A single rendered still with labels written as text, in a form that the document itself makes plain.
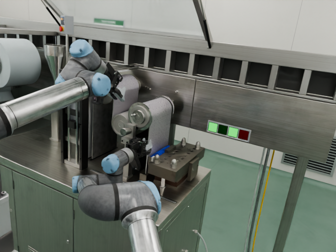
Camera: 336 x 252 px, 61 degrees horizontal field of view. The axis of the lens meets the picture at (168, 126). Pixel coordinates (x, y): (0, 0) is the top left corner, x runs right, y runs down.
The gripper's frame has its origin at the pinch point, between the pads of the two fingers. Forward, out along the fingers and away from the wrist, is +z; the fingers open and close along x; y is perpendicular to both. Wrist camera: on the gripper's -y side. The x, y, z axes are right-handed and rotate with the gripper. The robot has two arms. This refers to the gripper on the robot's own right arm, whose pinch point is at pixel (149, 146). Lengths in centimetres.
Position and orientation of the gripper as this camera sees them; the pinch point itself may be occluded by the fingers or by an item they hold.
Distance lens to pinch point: 154.4
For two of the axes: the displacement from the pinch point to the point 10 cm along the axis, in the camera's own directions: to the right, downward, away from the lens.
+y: 1.0, -9.4, -3.1
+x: -8.8, -2.3, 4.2
